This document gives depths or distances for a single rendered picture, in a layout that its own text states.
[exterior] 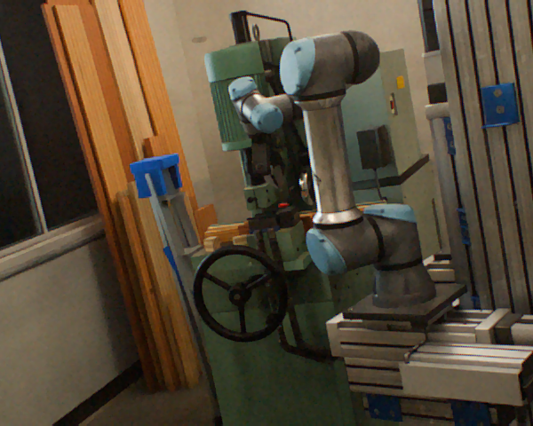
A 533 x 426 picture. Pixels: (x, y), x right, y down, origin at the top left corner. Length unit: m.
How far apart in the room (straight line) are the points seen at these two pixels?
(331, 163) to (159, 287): 2.30
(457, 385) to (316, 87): 0.70
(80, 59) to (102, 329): 1.31
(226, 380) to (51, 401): 1.36
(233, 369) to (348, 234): 0.93
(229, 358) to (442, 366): 0.99
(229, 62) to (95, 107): 1.64
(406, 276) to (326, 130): 0.40
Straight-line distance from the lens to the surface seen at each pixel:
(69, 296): 3.99
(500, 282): 2.05
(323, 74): 1.79
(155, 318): 4.05
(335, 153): 1.83
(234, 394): 2.70
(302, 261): 2.38
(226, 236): 2.70
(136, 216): 3.99
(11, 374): 3.68
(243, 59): 2.54
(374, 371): 2.06
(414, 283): 1.95
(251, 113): 2.17
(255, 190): 2.59
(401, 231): 1.93
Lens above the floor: 1.39
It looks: 9 degrees down
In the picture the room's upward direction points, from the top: 11 degrees counter-clockwise
